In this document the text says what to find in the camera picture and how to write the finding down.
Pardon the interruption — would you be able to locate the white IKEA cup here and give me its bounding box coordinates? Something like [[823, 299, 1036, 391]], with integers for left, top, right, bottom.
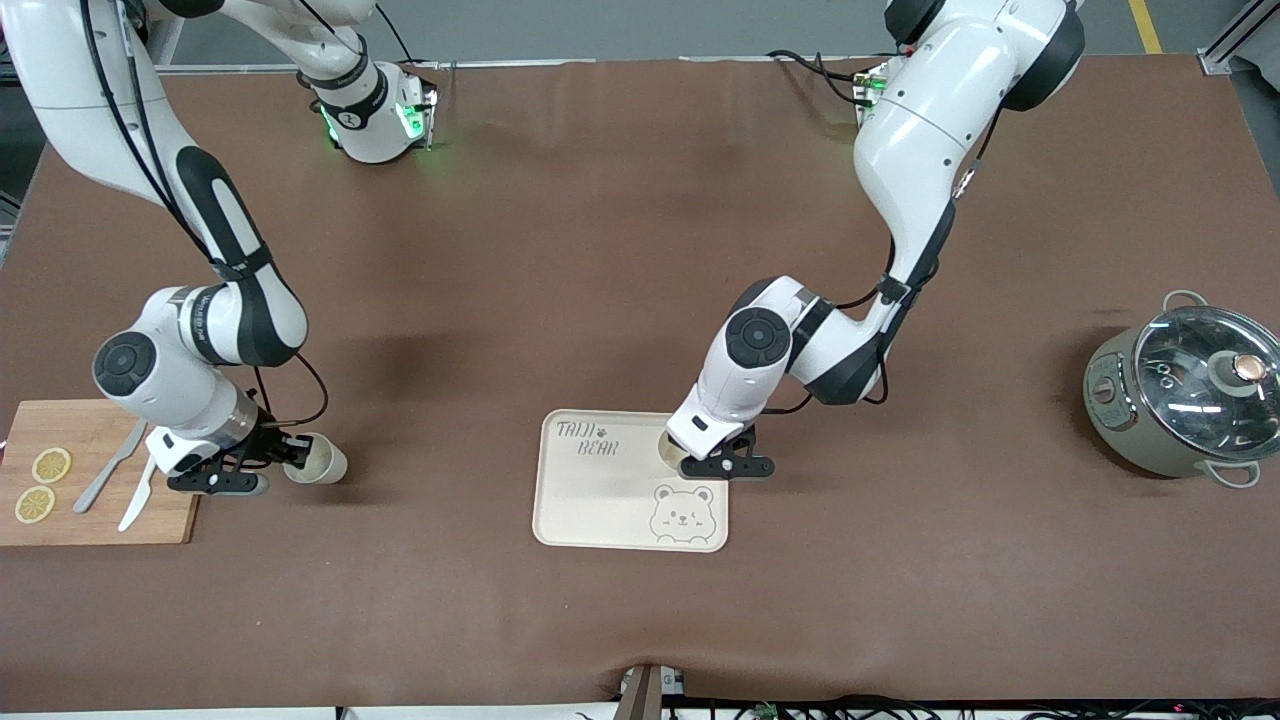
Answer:
[[283, 432, 348, 486], [657, 430, 701, 474]]

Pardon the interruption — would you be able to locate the cream bear print tray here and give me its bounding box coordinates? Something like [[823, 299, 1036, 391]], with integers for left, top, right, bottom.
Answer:
[[531, 409, 731, 554]]

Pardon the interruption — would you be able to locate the white plastic knife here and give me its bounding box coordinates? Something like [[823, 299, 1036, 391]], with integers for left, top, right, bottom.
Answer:
[[118, 452, 161, 533]]

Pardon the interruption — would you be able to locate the grey plastic knife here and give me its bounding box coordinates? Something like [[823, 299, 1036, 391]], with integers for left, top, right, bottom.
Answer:
[[73, 418, 149, 515]]

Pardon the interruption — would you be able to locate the wooden cutting board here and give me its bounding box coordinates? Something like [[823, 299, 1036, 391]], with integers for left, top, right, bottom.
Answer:
[[0, 400, 201, 547]]

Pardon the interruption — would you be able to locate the brown table mat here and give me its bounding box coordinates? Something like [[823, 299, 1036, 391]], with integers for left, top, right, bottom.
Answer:
[[0, 55, 1280, 713]]

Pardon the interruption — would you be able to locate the grey electric cooking pot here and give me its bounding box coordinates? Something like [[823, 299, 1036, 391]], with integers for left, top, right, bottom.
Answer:
[[1083, 290, 1280, 489]]

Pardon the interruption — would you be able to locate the glass pot lid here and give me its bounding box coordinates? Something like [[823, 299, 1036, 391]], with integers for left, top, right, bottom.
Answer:
[[1135, 303, 1280, 463]]

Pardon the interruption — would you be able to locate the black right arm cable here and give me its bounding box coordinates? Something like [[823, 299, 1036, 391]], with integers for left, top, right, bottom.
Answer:
[[80, 0, 330, 428]]

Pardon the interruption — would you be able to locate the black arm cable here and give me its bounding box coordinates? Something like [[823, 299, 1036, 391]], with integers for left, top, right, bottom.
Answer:
[[80, 0, 330, 428], [790, 100, 1001, 413]]

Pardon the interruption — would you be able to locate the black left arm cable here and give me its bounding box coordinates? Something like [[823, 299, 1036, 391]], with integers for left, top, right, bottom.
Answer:
[[790, 100, 1001, 413]]

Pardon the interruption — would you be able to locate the metal table clamp bracket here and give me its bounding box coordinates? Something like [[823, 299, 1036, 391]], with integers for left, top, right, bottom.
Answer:
[[618, 663, 686, 720]]

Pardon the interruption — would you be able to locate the black base cable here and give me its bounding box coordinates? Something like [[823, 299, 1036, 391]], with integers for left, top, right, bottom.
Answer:
[[765, 48, 871, 106]]

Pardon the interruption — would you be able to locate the aluminium frame profile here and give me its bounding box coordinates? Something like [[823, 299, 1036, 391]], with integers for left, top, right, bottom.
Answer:
[[1200, 0, 1280, 76], [140, 0, 183, 71]]

